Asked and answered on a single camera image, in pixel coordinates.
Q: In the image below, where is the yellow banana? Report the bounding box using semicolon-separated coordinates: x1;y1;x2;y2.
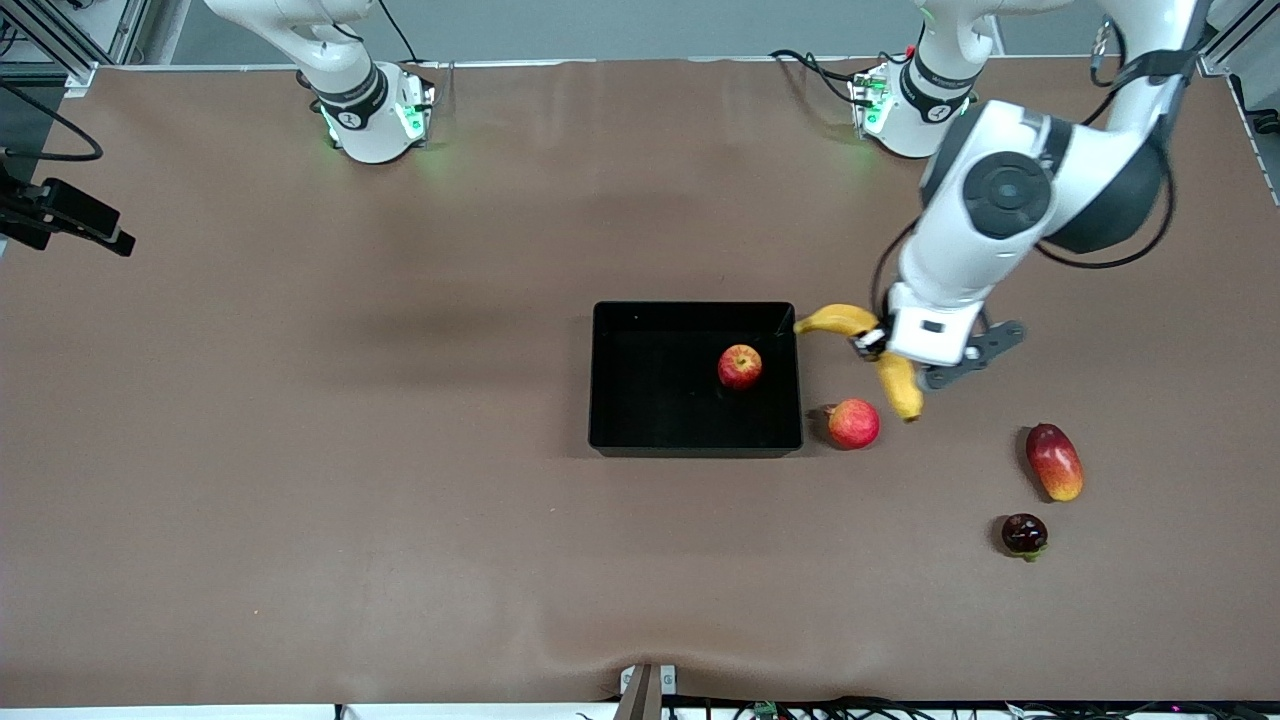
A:
793;303;926;424

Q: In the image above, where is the red yellow apple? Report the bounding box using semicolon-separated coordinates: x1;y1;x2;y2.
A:
716;343;764;392

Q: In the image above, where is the black plastic box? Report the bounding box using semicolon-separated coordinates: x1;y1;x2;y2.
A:
588;301;805;459

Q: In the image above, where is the red apple left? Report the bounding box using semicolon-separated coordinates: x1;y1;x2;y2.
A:
824;398;882;451

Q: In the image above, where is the red yellow mango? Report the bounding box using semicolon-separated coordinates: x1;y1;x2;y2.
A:
1025;422;1085;503

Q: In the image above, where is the dark purple mangosteen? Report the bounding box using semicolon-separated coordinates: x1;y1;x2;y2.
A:
1001;513;1049;563

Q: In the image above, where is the brown table cover mat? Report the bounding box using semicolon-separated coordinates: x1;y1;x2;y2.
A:
0;55;1280;707

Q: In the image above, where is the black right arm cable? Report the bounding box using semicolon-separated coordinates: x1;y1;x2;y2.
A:
0;82;105;164

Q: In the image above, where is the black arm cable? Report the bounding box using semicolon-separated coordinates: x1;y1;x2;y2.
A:
868;15;1199;323
0;82;105;164

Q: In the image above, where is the aluminium frame profile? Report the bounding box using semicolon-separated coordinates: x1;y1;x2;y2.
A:
1193;0;1280;136
0;0;153;98

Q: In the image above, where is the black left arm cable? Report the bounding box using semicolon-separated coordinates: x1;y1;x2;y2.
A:
868;15;1199;323

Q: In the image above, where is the black left base cable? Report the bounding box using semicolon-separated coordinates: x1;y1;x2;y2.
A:
768;47;883;107

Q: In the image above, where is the black base cable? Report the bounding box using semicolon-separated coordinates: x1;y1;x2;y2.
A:
768;47;883;107
378;0;428;67

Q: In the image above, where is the black right base cable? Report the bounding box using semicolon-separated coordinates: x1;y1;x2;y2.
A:
378;0;428;67

